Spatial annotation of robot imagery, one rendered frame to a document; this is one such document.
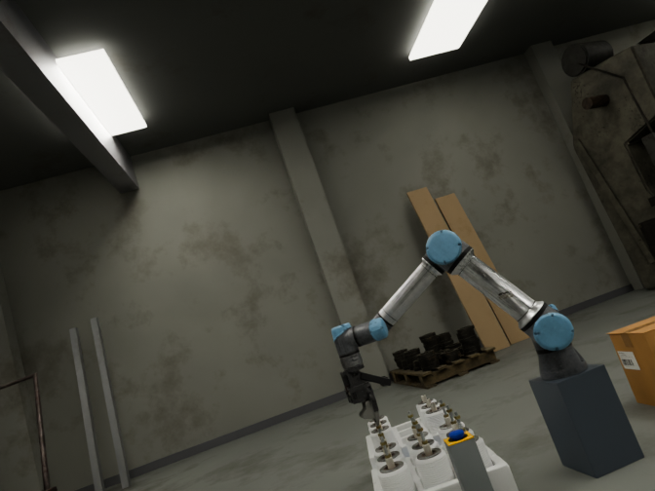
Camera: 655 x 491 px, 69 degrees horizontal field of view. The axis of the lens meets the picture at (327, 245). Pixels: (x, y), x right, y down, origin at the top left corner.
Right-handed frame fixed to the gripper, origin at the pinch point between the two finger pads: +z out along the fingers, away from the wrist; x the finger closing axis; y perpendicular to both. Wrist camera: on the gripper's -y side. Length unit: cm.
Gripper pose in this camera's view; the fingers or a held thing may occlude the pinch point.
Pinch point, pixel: (378, 420)
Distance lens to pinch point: 178.8
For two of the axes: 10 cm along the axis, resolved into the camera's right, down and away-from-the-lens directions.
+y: -9.3, 2.8, -2.5
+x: 1.9, -2.4, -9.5
